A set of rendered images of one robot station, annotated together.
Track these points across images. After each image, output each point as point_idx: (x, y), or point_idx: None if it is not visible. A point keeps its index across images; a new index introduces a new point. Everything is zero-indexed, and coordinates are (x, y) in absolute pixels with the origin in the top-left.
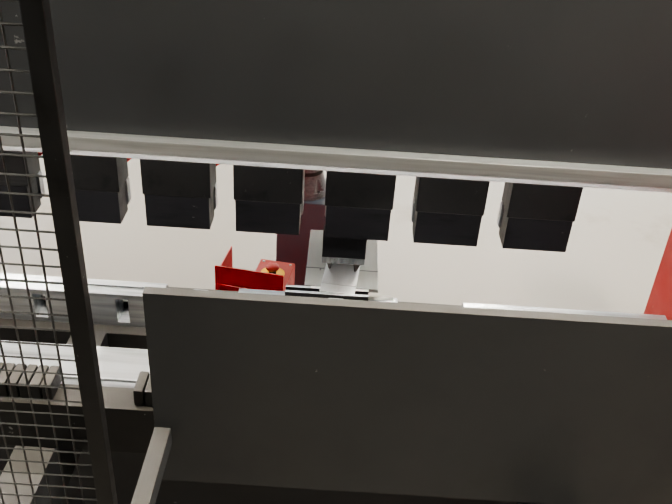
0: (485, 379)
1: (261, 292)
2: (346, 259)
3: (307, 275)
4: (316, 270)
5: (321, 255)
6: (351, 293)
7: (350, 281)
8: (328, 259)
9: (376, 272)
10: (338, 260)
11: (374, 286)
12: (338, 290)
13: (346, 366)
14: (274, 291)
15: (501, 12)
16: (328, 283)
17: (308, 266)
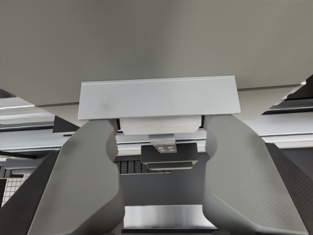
0: None
1: (10, 112)
2: (179, 219)
3: (71, 120)
4: (78, 109)
5: (11, 51)
6: (189, 131)
7: (187, 120)
8: (138, 216)
9: (290, 88)
10: (161, 214)
11: (249, 117)
12: (162, 131)
13: None
14: (28, 108)
15: None
16: (135, 126)
17: (39, 104)
